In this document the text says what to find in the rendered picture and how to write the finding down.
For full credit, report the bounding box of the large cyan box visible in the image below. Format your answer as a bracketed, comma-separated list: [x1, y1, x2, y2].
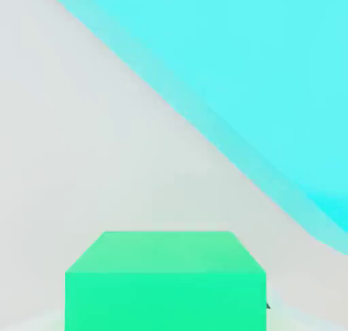
[39, 0, 348, 256]

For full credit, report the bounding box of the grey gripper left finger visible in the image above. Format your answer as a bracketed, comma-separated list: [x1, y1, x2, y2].
[18, 309, 66, 331]

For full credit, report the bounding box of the small green cube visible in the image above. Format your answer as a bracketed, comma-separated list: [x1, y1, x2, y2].
[64, 230, 268, 331]

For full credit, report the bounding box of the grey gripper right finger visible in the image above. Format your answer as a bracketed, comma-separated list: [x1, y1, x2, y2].
[266, 300, 316, 331]

